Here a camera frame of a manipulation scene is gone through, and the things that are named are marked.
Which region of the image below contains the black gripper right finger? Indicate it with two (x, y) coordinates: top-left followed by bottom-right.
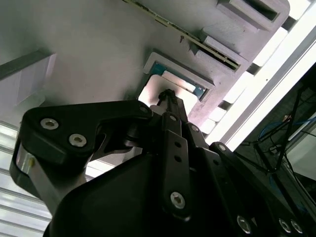
(169, 89), (309, 237)

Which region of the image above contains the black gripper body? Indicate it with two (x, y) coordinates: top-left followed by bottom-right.
(43, 152), (247, 237)

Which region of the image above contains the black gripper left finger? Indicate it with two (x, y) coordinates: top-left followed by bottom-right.
(9, 89), (195, 222)

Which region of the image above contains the silver CPU chip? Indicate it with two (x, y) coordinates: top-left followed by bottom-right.
(137, 62), (206, 116)

